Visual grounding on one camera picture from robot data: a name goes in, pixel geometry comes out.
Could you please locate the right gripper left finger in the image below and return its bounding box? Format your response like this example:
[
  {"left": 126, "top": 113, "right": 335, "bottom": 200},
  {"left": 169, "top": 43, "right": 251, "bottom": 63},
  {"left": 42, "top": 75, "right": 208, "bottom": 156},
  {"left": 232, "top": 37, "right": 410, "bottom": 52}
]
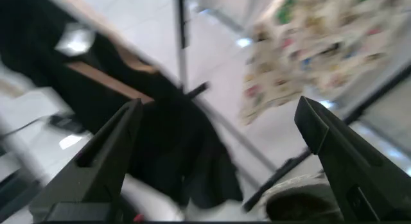
[{"left": 28, "top": 98, "right": 144, "bottom": 223}]

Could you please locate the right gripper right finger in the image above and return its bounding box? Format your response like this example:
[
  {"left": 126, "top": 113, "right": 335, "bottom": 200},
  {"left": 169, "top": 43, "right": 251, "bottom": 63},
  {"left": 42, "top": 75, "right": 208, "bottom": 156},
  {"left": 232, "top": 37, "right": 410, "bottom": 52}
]
[{"left": 294, "top": 95, "right": 411, "bottom": 223}]

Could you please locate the black garment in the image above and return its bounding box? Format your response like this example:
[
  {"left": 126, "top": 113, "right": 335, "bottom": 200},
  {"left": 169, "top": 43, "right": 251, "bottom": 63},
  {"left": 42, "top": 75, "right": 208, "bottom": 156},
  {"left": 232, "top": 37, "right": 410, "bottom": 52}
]
[{"left": 0, "top": 0, "right": 244, "bottom": 209}]

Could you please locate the pink clothes hanger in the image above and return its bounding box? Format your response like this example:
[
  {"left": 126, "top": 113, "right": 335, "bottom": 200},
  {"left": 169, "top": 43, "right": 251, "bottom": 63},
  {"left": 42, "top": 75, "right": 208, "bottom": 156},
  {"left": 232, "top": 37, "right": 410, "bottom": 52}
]
[{"left": 48, "top": 0, "right": 160, "bottom": 105}]

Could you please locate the cream printed garment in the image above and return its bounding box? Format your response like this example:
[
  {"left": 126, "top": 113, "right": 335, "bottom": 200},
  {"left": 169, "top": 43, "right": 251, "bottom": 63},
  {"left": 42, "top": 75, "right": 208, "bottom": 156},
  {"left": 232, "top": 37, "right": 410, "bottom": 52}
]
[{"left": 239, "top": 0, "right": 411, "bottom": 126}]

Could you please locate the white laundry basket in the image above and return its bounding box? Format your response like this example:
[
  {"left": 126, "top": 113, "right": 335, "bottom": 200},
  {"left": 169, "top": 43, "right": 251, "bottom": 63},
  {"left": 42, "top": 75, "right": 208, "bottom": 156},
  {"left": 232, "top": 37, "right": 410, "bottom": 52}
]
[{"left": 256, "top": 172, "right": 344, "bottom": 222}]

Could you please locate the black clothes rack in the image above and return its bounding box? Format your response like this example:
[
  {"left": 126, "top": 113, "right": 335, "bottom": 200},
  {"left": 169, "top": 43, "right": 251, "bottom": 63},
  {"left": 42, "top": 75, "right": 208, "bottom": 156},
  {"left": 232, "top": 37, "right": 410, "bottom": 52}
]
[{"left": 175, "top": 0, "right": 411, "bottom": 212}]

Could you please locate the white curtain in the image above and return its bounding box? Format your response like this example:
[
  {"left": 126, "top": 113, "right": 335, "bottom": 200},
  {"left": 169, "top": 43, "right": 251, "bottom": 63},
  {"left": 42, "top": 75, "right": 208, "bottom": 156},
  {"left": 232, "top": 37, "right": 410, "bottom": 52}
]
[{"left": 197, "top": 0, "right": 290, "bottom": 29}]

